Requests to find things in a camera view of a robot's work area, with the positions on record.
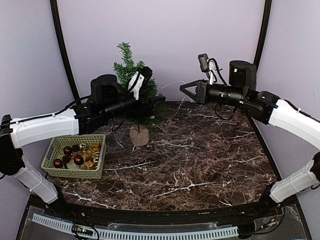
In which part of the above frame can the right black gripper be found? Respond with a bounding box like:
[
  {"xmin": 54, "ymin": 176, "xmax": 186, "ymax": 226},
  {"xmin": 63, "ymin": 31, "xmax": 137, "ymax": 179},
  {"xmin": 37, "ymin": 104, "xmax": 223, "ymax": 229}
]
[{"xmin": 180, "ymin": 79, "xmax": 247, "ymax": 108}]

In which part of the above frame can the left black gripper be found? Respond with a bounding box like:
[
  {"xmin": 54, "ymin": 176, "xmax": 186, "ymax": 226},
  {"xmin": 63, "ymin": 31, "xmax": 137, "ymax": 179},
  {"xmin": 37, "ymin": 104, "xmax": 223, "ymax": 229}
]
[{"xmin": 102, "ymin": 90, "xmax": 166, "ymax": 121}]

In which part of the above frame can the thin wire light string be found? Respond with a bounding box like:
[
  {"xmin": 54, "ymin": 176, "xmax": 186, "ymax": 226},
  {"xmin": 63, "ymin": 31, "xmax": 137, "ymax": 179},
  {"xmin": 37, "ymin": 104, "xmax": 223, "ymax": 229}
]
[{"xmin": 159, "ymin": 80, "xmax": 187, "ymax": 111}]

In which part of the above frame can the small green christmas tree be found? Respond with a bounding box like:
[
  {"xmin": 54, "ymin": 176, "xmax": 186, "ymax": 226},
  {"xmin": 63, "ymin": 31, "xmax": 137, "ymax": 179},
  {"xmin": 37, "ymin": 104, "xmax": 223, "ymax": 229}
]
[{"xmin": 113, "ymin": 41, "xmax": 166, "ymax": 126}]

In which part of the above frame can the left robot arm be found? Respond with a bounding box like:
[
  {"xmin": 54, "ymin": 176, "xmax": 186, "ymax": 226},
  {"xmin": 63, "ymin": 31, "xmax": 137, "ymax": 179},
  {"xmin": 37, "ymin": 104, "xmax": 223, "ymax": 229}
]
[{"xmin": 0, "ymin": 73, "xmax": 166, "ymax": 218}]

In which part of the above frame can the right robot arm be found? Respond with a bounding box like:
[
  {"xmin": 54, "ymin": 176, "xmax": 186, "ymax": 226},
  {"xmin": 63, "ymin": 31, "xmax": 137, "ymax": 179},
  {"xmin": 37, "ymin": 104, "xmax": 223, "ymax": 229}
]
[{"xmin": 179, "ymin": 58, "xmax": 320, "ymax": 217}]

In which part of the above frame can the round wooden tree base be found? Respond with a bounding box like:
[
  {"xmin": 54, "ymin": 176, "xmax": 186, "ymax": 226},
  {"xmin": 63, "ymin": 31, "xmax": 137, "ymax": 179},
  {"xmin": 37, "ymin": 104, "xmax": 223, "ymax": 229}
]
[{"xmin": 129, "ymin": 125, "xmax": 149, "ymax": 147}]

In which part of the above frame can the gold gift box ornament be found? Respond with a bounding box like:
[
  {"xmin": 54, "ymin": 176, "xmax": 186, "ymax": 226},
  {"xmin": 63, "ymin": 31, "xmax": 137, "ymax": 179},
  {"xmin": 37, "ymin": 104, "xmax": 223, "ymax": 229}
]
[{"xmin": 84, "ymin": 160, "xmax": 94, "ymax": 170}]

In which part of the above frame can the brown pine cone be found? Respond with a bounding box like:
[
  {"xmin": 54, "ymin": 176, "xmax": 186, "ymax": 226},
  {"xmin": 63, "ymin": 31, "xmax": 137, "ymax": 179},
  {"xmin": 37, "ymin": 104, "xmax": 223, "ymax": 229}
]
[{"xmin": 71, "ymin": 144, "xmax": 80, "ymax": 152}]

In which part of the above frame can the green perforated plastic basket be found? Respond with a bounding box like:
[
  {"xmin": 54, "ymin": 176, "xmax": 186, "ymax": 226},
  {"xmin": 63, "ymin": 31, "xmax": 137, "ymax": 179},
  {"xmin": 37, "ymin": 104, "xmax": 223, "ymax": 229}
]
[{"xmin": 41, "ymin": 134, "xmax": 107, "ymax": 179}]

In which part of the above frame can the brown ball ornament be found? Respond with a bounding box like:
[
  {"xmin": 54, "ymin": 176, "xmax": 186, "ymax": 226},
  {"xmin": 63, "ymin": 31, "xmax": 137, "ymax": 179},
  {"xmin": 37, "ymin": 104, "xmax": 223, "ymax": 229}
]
[
  {"xmin": 73, "ymin": 155, "xmax": 84, "ymax": 166},
  {"xmin": 53, "ymin": 158, "xmax": 63, "ymax": 169},
  {"xmin": 63, "ymin": 146, "xmax": 73, "ymax": 155}
]

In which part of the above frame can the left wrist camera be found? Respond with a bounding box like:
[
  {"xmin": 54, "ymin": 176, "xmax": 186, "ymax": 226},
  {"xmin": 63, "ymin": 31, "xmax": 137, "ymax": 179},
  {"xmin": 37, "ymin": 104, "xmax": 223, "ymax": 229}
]
[{"xmin": 127, "ymin": 66, "xmax": 153, "ymax": 101}]

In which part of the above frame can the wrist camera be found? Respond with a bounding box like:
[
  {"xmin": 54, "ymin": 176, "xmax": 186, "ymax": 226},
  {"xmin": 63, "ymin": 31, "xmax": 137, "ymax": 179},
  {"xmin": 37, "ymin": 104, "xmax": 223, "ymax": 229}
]
[
  {"xmin": 127, "ymin": 66, "xmax": 153, "ymax": 101},
  {"xmin": 197, "ymin": 53, "xmax": 209, "ymax": 73}
]

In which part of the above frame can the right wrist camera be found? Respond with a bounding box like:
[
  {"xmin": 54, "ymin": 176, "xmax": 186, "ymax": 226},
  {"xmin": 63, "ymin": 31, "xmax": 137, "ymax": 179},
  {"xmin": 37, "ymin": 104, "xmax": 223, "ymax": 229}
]
[{"xmin": 197, "ymin": 53, "xmax": 209, "ymax": 73}]

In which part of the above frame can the right black frame post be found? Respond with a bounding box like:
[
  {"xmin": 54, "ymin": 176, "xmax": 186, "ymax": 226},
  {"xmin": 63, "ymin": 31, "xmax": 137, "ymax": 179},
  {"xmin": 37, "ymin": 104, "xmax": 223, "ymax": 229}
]
[{"xmin": 253, "ymin": 0, "xmax": 272, "ymax": 69}]

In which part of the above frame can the black frame post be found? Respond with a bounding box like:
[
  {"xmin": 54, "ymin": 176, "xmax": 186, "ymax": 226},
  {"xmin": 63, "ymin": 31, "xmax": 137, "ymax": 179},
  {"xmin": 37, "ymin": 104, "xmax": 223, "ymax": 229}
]
[
  {"xmin": 49, "ymin": 0, "xmax": 80, "ymax": 100},
  {"xmin": 253, "ymin": 0, "xmax": 272, "ymax": 69}
]

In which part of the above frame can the black front rail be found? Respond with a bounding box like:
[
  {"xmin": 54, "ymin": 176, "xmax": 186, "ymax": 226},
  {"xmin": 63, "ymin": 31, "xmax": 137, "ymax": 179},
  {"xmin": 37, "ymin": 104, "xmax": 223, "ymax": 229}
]
[{"xmin": 35, "ymin": 197, "xmax": 283, "ymax": 226}]

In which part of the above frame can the white slotted cable duct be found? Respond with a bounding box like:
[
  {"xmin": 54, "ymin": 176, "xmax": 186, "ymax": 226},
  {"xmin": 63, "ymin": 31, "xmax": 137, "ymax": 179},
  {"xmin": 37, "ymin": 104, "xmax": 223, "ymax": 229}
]
[{"xmin": 31, "ymin": 213, "xmax": 239, "ymax": 240}]

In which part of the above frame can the left black frame post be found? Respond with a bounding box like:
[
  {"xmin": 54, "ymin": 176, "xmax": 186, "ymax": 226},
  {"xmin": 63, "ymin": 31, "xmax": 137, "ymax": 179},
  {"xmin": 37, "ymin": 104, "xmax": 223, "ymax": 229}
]
[{"xmin": 49, "ymin": 0, "xmax": 80, "ymax": 100}]

